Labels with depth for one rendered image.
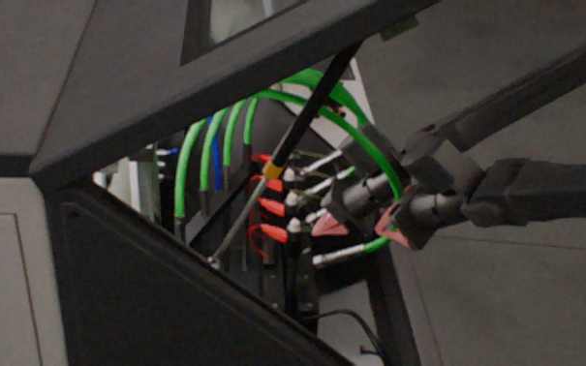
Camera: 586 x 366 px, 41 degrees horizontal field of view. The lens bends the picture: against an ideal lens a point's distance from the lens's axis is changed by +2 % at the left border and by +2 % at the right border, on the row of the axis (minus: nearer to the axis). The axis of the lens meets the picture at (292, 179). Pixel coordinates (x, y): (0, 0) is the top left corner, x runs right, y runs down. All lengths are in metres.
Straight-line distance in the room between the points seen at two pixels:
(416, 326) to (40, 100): 0.81
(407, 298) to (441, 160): 0.55
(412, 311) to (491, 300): 1.55
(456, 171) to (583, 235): 2.49
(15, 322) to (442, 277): 2.24
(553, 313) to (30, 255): 2.36
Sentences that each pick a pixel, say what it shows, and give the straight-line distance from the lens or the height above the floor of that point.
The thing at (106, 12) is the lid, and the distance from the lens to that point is 1.20.
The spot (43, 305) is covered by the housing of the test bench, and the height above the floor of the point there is 1.28.
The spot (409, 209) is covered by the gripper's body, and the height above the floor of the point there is 1.31.
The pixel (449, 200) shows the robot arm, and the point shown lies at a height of 1.36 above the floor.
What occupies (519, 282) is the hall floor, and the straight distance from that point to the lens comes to 3.14.
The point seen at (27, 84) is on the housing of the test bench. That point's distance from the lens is 1.01.
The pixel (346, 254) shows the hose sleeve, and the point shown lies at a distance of 1.24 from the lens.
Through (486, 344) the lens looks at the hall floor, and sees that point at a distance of 2.85.
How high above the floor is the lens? 1.95
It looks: 34 degrees down
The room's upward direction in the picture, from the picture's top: 3 degrees clockwise
